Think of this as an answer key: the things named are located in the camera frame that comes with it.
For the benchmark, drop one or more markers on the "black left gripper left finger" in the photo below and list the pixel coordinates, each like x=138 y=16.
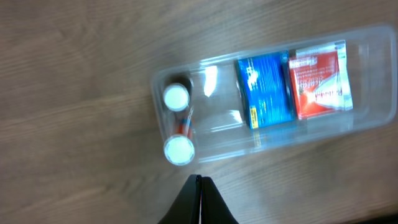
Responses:
x=186 y=207

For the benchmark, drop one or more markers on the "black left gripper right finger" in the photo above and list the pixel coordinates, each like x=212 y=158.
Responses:
x=213 y=208

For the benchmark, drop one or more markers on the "orange Redoxon tube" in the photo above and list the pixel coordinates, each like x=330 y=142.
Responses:
x=179 y=148

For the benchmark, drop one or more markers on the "clear plastic container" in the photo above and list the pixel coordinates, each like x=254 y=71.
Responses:
x=219 y=127

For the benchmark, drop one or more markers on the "dark bottle white cap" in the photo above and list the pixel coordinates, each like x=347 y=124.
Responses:
x=178 y=92

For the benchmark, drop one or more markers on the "blue medicine box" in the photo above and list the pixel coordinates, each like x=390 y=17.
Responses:
x=264 y=86

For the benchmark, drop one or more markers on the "red medicine box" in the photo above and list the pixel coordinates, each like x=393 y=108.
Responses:
x=316 y=84

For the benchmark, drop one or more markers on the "white medicine box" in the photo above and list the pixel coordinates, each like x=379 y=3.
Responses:
x=340 y=48

